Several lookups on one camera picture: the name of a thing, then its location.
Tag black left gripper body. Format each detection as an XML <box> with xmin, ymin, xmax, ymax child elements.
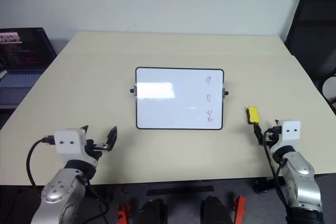
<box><xmin>84</xmin><ymin>138</ymin><xmax>110</xmax><ymax>162</ymax></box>

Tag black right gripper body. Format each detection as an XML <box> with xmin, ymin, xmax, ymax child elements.
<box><xmin>263</xmin><ymin>126</ymin><xmax>282</xmax><ymax>147</ymax></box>

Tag black office chair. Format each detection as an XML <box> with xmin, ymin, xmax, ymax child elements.
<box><xmin>284</xmin><ymin>0</ymin><xmax>336</xmax><ymax>99</ymax></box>

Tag small black-framed whiteboard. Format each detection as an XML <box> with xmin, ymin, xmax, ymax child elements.
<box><xmin>130</xmin><ymin>67</ymin><xmax>229</xmax><ymax>131</ymax></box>

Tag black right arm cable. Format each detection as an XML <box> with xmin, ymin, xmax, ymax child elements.
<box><xmin>263</xmin><ymin>129</ymin><xmax>289</xmax><ymax>209</ymax></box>

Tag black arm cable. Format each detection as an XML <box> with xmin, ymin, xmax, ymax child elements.
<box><xmin>263</xmin><ymin>129</ymin><xmax>289</xmax><ymax>209</ymax></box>
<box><xmin>25</xmin><ymin>134</ymin><xmax>110</xmax><ymax>221</ymax></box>

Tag white round object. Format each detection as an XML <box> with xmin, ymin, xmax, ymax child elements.
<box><xmin>322</xmin><ymin>76</ymin><xmax>336</xmax><ymax>105</ymax></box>

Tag open laptop computer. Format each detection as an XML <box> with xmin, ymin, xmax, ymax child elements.
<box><xmin>0</xmin><ymin>27</ymin><xmax>58</xmax><ymax>105</ymax></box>

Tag black table leg foot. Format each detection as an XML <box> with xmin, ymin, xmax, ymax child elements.
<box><xmin>252</xmin><ymin>175</ymin><xmax>286</xmax><ymax>196</ymax></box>

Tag dark rounded shape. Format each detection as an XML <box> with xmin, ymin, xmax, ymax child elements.
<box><xmin>136</xmin><ymin>198</ymin><xmax>168</xmax><ymax>224</ymax></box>
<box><xmin>200</xmin><ymin>195</ymin><xmax>233</xmax><ymax>224</ymax></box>

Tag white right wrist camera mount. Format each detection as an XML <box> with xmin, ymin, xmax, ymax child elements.
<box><xmin>275</xmin><ymin>120</ymin><xmax>301</xmax><ymax>146</ymax></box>

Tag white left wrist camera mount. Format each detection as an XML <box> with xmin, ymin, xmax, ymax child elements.
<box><xmin>54</xmin><ymin>129</ymin><xmax>97</xmax><ymax>166</ymax></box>

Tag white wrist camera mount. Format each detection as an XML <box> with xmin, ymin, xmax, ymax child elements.
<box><xmin>275</xmin><ymin>120</ymin><xmax>301</xmax><ymax>146</ymax></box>
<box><xmin>54</xmin><ymin>129</ymin><xmax>97</xmax><ymax>166</ymax></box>

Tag yellow and black eraser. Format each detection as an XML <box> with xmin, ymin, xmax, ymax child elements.
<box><xmin>245</xmin><ymin>106</ymin><xmax>261</xmax><ymax>125</ymax></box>

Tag black floor strip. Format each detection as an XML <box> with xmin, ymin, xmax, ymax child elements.
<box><xmin>146</xmin><ymin>185</ymin><xmax>215</xmax><ymax>196</ymax></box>

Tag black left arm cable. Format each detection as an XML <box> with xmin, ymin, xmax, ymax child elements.
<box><xmin>25</xmin><ymin>134</ymin><xmax>110</xmax><ymax>221</ymax></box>

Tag orange-red clamp piece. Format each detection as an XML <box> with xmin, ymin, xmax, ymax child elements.
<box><xmin>117</xmin><ymin>202</ymin><xmax>131</xmax><ymax>224</ymax></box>
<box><xmin>232</xmin><ymin>195</ymin><xmax>248</xmax><ymax>224</ymax></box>

